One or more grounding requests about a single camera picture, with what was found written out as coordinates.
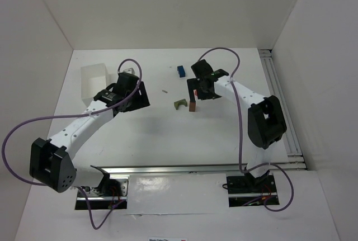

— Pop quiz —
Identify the blue wood block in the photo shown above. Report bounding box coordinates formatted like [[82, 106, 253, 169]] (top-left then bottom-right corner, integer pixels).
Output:
[[177, 65, 186, 78]]

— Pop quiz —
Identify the brown wood block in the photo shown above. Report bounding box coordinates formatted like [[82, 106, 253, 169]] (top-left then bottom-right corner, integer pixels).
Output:
[[189, 101, 196, 112]]

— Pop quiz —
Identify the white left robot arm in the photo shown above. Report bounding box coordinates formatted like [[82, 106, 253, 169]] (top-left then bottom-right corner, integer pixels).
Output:
[[30, 72, 150, 193]]

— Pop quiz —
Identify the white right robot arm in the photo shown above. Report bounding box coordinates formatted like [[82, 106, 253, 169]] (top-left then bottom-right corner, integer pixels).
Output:
[[187, 59, 287, 188]]

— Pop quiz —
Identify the green arch wood block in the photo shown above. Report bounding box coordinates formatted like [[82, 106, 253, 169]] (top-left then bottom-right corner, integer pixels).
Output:
[[173, 98, 188, 110]]

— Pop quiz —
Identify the white paper label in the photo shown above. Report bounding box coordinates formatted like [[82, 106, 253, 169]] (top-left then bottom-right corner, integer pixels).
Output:
[[148, 237, 188, 241]]

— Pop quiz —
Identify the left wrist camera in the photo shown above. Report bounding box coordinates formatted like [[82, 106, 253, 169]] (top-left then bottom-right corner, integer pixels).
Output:
[[117, 68, 135, 75]]

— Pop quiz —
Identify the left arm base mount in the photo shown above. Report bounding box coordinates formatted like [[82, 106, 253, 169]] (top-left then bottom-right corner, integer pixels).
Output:
[[75, 176, 129, 210]]

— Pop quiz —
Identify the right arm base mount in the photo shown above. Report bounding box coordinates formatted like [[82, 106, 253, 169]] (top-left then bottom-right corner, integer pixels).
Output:
[[222, 175, 279, 207]]

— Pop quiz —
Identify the aluminium side rail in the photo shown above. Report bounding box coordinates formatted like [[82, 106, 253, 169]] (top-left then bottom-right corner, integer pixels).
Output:
[[258, 49, 307, 171]]

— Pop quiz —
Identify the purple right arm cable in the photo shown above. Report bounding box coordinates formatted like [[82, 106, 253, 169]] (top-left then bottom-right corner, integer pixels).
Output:
[[198, 47, 294, 212]]

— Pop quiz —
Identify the aluminium front rail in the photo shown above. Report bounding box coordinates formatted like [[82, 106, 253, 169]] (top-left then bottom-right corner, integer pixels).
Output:
[[89, 163, 290, 176]]

